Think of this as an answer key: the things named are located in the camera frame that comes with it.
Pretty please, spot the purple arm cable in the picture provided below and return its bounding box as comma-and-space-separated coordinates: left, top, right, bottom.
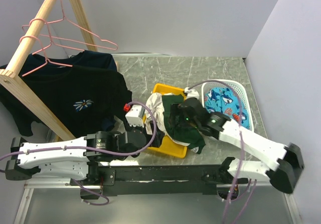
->
187, 79, 258, 224
0, 101, 158, 206

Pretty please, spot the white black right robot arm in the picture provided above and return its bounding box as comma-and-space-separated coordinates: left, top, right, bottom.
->
170, 97, 304, 194

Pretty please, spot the white plastic basket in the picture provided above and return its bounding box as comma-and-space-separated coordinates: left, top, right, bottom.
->
201, 79, 254, 131

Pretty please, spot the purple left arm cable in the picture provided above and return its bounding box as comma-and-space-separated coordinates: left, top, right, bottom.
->
0, 101, 158, 206

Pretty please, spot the pink wire hanger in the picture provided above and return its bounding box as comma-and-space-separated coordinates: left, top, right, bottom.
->
20, 35, 73, 77
47, 0, 118, 52
40, 18, 100, 51

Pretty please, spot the aluminium rail frame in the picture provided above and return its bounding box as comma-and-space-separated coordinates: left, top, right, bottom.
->
14, 177, 104, 223

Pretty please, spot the green and white t shirt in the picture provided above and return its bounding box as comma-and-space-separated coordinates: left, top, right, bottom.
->
145, 92, 206, 154

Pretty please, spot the pink wire hanger middle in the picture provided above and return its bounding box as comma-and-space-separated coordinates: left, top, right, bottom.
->
40, 18, 100, 51

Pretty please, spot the yellow plastic tray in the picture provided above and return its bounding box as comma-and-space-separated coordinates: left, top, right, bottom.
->
148, 83, 188, 158

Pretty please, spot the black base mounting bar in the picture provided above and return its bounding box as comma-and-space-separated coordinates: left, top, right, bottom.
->
80, 164, 233, 196

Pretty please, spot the black daisy t shirt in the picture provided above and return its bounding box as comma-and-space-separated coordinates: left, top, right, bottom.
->
0, 63, 132, 137

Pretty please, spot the pink wire hanger rear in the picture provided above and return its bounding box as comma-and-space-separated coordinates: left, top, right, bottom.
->
47, 0, 118, 52

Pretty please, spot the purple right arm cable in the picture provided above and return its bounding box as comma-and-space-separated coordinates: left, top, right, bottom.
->
187, 79, 258, 224

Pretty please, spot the blue shark print cloth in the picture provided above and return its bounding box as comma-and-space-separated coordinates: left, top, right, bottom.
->
204, 87, 252, 130

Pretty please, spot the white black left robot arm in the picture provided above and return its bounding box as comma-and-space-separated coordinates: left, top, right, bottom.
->
4, 118, 159, 185

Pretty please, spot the pink wire hanger front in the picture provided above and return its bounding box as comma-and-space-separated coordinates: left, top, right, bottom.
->
20, 35, 73, 77

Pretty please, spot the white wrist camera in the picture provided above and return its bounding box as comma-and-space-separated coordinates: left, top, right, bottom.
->
124, 104, 145, 128
184, 87, 199, 99

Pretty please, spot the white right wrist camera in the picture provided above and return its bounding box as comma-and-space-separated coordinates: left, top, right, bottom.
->
184, 87, 199, 99

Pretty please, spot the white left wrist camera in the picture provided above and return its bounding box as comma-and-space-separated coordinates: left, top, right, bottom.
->
124, 104, 145, 128

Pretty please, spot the wooden clothes rack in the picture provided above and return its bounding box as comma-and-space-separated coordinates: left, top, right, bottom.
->
1, 0, 97, 141

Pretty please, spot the dark navy t shirt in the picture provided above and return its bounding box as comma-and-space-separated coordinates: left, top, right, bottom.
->
20, 50, 117, 74

